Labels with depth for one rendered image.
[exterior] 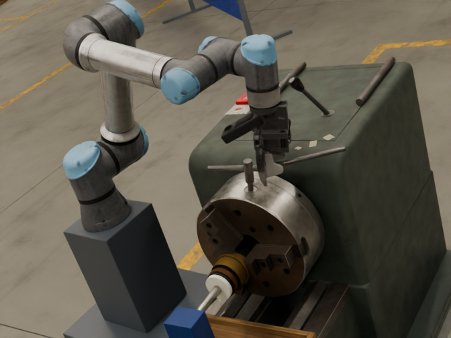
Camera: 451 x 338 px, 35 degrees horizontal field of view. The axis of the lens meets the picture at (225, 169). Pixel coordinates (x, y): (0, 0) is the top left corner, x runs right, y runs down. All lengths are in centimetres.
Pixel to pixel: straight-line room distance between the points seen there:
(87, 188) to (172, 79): 65
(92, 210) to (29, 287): 222
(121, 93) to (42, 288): 237
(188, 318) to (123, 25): 76
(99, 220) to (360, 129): 79
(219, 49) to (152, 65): 15
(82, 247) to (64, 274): 207
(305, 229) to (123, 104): 63
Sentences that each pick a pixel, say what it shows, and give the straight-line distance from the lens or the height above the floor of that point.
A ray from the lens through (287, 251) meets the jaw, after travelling 172.
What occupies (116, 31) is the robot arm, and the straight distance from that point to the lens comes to 185.
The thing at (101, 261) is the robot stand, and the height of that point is 101.
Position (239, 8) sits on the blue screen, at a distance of 667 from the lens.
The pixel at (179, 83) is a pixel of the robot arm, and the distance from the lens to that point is 151.
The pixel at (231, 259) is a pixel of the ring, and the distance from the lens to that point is 174.
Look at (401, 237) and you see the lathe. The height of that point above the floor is 83.
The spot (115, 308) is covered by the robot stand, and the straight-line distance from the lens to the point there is 228.
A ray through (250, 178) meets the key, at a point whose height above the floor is 127.
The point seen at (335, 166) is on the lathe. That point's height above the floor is 123.
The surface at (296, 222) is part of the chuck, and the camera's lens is 174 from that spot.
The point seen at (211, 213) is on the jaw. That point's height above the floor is 120.
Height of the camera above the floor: 208
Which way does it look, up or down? 26 degrees down
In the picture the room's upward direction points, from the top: 18 degrees counter-clockwise
